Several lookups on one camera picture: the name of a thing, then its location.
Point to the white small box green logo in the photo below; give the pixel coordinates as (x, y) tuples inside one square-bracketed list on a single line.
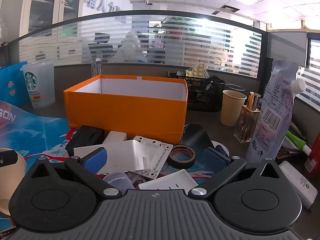
[(300, 182)]

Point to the black mesh pen cup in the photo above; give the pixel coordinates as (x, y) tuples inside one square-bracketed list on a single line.
[(235, 87)]

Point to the blue paper bag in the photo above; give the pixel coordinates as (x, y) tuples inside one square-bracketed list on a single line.
[(11, 85)]

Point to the grey partition panel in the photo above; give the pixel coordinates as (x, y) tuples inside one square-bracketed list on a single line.
[(286, 47)]

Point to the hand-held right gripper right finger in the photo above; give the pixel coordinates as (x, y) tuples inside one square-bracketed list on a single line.
[(213, 158)]

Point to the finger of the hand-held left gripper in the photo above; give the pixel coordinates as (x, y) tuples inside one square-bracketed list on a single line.
[(8, 159)]

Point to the green potted plant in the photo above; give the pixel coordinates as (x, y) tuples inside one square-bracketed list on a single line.
[(178, 25)]

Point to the clear plastic cup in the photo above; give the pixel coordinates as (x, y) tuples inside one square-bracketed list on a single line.
[(118, 181)]

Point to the red bottle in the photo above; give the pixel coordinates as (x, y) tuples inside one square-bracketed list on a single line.
[(313, 155)]

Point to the white rectangular block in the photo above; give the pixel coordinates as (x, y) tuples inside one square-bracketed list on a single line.
[(115, 137)]

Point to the black office chair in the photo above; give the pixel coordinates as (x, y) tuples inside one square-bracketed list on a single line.
[(100, 46)]

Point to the white socket panel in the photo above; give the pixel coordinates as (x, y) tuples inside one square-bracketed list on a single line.
[(170, 181)]

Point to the beige paper cup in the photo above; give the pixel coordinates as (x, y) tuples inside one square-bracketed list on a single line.
[(232, 110), (11, 182)]

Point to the white glass-door cabinet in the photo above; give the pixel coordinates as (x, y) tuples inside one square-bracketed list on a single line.
[(47, 5)]

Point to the orange cardboard box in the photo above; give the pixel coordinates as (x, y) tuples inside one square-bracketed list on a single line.
[(125, 112)]

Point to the green and white tube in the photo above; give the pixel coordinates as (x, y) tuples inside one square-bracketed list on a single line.
[(296, 141)]

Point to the black tape roll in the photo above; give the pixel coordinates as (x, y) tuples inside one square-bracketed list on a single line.
[(175, 163)]

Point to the white bent plastic plate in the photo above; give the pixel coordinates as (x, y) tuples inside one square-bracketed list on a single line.
[(125, 155)]

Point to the black mesh desk organizer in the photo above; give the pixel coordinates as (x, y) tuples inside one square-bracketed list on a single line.
[(202, 97)]

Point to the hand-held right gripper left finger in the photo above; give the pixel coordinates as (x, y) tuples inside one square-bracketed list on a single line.
[(95, 158)]

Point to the black flat sheet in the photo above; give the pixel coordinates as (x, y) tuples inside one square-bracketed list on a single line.
[(197, 137)]

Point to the yellow pill blister pack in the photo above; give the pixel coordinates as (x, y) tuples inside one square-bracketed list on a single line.
[(196, 70)]

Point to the white spouted refill pouch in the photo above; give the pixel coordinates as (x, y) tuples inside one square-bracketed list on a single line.
[(275, 110)]

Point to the white ceiling camera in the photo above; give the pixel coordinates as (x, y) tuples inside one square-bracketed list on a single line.
[(149, 2)]

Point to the frosted striped glass partition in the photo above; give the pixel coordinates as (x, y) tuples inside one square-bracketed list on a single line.
[(200, 50)]

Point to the amber perfume bottle gold cap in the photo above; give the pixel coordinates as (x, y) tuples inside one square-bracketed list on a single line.
[(247, 122)]

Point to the frosted plastic cup green logo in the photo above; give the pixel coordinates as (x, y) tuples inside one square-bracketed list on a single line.
[(40, 85)]

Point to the blue printed poster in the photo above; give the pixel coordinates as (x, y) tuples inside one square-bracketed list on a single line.
[(32, 135)]

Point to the white plastic panel with holes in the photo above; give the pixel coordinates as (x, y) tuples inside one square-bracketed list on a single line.
[(158, 155)]

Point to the black small case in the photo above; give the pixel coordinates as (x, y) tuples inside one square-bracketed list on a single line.
[(83, 137)]

